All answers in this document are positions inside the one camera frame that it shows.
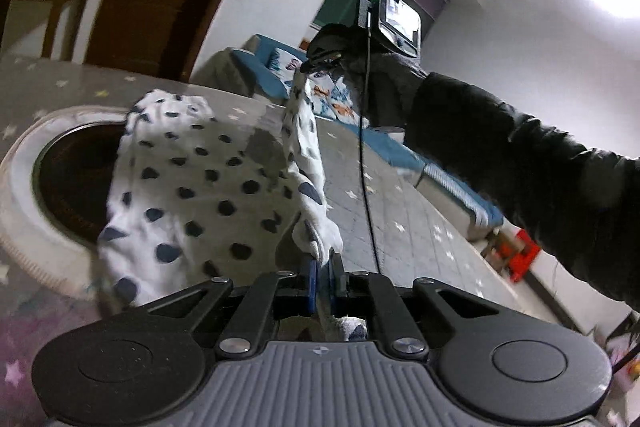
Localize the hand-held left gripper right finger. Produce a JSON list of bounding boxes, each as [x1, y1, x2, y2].
[[327, 252, 503, 358]]

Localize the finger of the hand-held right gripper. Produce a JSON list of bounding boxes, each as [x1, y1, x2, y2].
[[300, 53, 347, 75]]

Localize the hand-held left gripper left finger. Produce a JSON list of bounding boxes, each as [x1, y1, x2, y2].
[[145, 257, 320, 359]]

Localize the white navy-spotted pants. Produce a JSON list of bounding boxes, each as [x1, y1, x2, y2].
[[95, 67, 371, 343]]

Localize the person's right forearm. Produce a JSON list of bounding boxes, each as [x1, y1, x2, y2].
[[404, 72, 640, 315]]

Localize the person's right hand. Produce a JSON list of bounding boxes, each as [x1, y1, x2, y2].
[[345, 49, 426, 128]]

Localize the butterfly print pillow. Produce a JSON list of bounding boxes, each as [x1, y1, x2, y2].
[[306, 74, 371, 128], [267, 47, 302, 84]]

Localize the grey star quilted table cover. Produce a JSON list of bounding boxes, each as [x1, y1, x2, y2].
[[0, 54, 566, 427]]

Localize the blue sofa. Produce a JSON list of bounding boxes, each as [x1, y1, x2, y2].
[[192, 34, 506, 240]]

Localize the red toy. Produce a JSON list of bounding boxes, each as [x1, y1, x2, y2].
[[507, 229, 543, 283]]

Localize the round built-in induction cooktop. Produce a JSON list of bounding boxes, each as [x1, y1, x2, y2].
[[0, 106, 133, 300]]

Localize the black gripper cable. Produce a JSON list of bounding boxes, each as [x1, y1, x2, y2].
[[357, 7, 383, 275]]

